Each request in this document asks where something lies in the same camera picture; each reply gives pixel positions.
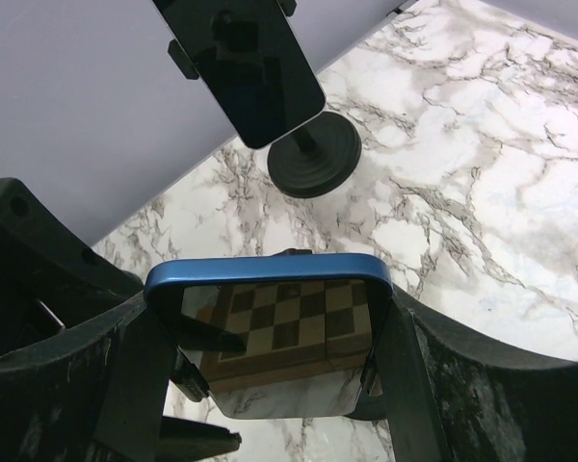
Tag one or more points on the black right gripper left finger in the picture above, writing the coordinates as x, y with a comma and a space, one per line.
92, 392

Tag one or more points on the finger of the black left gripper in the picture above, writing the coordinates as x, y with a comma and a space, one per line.
49, 279
184, 438

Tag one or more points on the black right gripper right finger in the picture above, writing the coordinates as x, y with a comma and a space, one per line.
452, 393

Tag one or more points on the black round-base phone stand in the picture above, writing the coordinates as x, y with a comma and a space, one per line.
294, 346

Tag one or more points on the black corner phone stand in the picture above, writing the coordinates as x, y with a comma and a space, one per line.
312, 160

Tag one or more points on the dark phone on corner stand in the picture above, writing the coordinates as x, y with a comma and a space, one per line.
247, 55

